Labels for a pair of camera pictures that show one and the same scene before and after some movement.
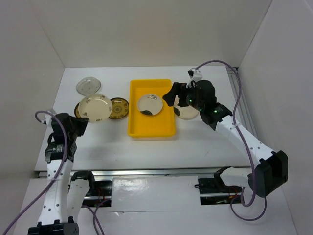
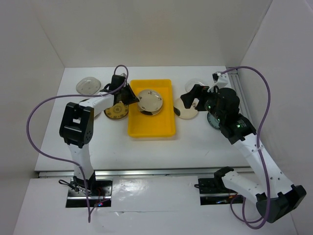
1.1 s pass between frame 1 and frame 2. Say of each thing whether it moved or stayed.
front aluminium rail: stayed
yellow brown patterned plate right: stayed
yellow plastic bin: stayed
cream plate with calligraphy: moved
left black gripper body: moved
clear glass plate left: stayed
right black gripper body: moved
